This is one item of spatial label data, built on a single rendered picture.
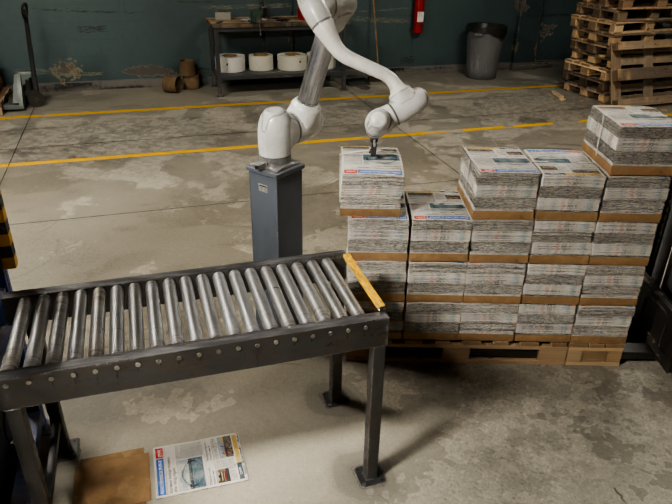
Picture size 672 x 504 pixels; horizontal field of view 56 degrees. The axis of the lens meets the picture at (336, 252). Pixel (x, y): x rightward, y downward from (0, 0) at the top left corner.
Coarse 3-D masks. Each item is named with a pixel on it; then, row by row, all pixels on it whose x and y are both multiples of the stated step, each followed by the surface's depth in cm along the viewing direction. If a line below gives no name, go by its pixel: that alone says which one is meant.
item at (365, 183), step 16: (352, 160) 293; (368, 160) 293; (384, 160) 293; (400, 160) 294; (352, 176) 283; (368, 176) 283; (384, 176) 283; (400, 176) 283; (352, 192) 288; (368, 192) 288; (384, 192) 288; (400, 192) 288; (352, 208) 293; (368, 208) 293; (384, 208) 293
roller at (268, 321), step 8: (248, 272) 253; (256, 272) 255; (248, 280) 249; (256, 280) 247; (256, 288) 242; (256, 296) 238; (264, 296) 237; (256, 304) 234; (264, 304) 232; (264, 312) 227; (264, 320) 224; (272, 320) 223; (264, 328) 221
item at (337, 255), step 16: (304, 256) 265; (320, 256) 266; (336, 256) 266; (176, 272) 252; (192, 272) 252; (208, 272) 252; (224, 272) 254; (240, 272) 256; (48, 288) 239; (64, 288) 239; (80, 288) 239; (144, 288) 247; (160, 288) 249; (176, 288) 251; (16, 304) 234; (144, 304) 250; (32, 320) 239
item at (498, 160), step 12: (468, 156) 304; (480, 156) 302; (492, 156) 303; (504, 156) 303; (516, 156) 304; (480, 168) 287; (492, 168) 288; (504, 168) 288; (516, 168) 288; (528, 168) 289
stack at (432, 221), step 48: (432, 192) 324; (384, 240) 299; (432, 240) 299; (480, 240) 300; (528, 240) 300; (576, 240) 299; (384, 288) 312; (432, 288) 312; (480, 288) 312; (528, 288) 311; (576, 288) 310
